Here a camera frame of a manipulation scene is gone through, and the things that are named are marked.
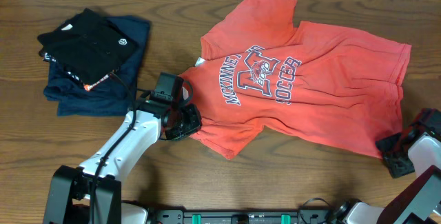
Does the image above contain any red soccer t-shirt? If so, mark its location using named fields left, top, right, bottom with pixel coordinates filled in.
left=182, top=0, right=411, bottom=159

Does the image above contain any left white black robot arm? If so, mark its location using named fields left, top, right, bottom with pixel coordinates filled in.
left=43, top=101, right=202, bottom=223

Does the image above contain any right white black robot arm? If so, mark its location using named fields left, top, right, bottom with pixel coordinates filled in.
left=338, top=130, right=440, bottom=224

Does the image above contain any folded navy blue shirt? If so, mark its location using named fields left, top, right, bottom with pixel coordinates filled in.
left=43, top=16, right=150, bottom=116

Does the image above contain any folded black shirt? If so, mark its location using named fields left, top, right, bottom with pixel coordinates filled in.
left=37, top=8, right=138, bottom=85

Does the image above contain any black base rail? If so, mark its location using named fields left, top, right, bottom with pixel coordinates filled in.
left=120, top=201, right=342, bottom=224

